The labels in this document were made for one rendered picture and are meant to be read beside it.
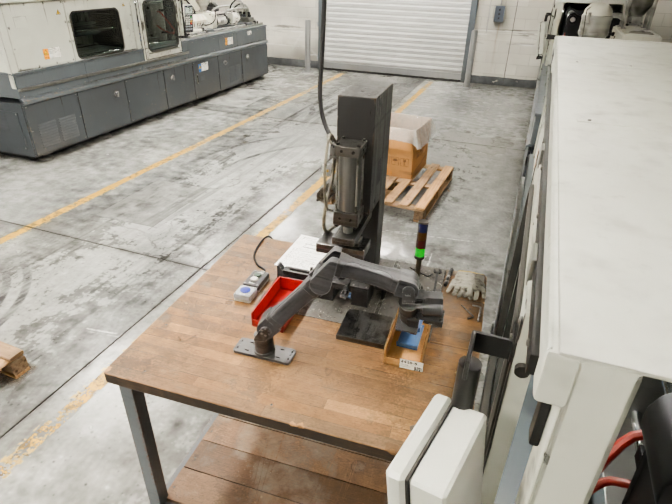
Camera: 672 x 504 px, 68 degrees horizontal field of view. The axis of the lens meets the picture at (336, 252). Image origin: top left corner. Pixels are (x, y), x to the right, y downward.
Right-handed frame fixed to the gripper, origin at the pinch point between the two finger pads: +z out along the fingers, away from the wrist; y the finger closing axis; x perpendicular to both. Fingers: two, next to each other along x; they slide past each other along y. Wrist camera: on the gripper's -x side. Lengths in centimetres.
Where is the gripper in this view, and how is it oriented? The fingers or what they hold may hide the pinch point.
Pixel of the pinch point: (408, 326)
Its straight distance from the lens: 166.5
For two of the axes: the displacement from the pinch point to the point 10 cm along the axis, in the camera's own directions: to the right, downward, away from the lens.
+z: 1.3, 4.9, 8.6
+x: -9.5, -1.8, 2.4
